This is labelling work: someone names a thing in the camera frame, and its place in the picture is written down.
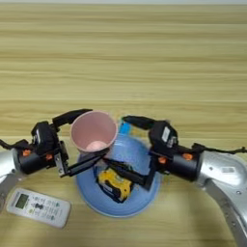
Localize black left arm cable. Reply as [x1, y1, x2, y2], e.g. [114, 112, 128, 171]
[0, 138, 34, 151]

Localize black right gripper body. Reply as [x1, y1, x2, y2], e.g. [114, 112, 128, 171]
[144, 145, 205, 191]

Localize pink plastic cup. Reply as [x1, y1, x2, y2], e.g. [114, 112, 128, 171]
[69, 110, 120, 154]

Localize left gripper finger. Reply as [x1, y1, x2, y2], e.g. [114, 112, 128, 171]
[51, 108, 94, 130]
[63, 150, 111, 178]

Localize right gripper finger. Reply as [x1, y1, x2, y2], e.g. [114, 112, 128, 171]
[103, 157, 152, 188]
[122, 115, 156, 131]

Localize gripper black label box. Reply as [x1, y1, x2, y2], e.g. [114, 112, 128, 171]
[30, 121, 61, 156]
[148, 120, 179, 156]

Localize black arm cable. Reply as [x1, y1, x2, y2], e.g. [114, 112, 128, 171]
[192, 142, 247, 156]
[0, 138, 34, 151]

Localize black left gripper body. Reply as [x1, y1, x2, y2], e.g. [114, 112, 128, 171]
[16, 140, 70, 178]

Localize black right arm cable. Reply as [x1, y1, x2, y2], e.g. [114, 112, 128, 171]
[192, 142, 247, 156]

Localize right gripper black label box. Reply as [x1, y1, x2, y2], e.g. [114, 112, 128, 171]
[148, 120, 179, 156]

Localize blue plate with tab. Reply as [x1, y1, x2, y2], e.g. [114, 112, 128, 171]
[74, 120, 162, 219]

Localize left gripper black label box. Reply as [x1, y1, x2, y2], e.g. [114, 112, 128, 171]
[30, 121, 61, 156]

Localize yellow black tape measure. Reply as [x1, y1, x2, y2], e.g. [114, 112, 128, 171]
[96, 166, 135, 204]

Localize white remote control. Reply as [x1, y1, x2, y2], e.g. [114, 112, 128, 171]
[5, 186, 72, 230]

